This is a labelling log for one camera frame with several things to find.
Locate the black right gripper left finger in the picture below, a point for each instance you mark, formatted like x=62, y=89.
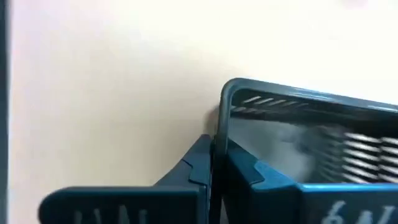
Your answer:
x=174, y=202

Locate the black plastic basket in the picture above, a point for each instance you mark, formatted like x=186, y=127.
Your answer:
x=311, y=115

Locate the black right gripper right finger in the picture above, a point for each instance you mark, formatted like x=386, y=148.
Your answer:
x=280, y=205

